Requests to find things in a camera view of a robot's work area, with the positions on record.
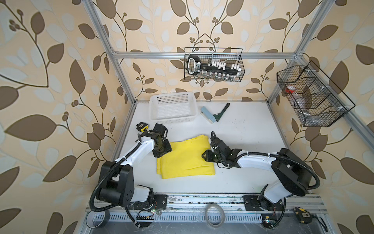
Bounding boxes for yellow trousers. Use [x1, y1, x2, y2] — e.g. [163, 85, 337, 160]
[156, 135, 215, 179]

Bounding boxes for white plastic basket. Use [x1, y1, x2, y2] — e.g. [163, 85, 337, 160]
[149, 92, 199, 124]

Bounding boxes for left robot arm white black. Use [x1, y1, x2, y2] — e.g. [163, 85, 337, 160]
[89, 123, 172, 212]

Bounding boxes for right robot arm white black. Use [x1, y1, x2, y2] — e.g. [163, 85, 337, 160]
[202, 131, 320, 211]

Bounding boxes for yellow black tape measure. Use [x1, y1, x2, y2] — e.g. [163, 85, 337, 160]
[135, 122, 149, 133]

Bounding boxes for green pipe wrench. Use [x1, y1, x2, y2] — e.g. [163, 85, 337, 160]
[213, 103, 230, 122]

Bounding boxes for clear tape roll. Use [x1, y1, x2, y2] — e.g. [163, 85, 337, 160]
[205, 203, 226, 228]

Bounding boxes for black tape roll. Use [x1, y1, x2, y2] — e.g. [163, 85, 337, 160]
[85, 210, 110, 229]

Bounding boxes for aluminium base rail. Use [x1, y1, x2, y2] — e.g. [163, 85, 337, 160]
[84, 192, 328, 223]

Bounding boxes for black socket set rail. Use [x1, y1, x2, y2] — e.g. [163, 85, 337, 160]
[186, 55, 243, 75]

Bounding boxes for black wire basket back wall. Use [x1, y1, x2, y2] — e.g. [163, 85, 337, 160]
[184, 47, 245, 82]

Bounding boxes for black wire basket wall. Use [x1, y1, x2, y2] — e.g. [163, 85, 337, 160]
[277, 61, 355, 128]
[184, 47, 245, 82]

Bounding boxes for red item in wire basket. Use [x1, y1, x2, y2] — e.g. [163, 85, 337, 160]
[284, 85, 296, 95]

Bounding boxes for black yellow device on rail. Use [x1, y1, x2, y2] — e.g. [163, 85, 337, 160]
[294, 207, 313, 224]

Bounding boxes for black wire basket right wall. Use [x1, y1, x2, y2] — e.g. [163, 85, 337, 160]
[277, 61, 355, 128]

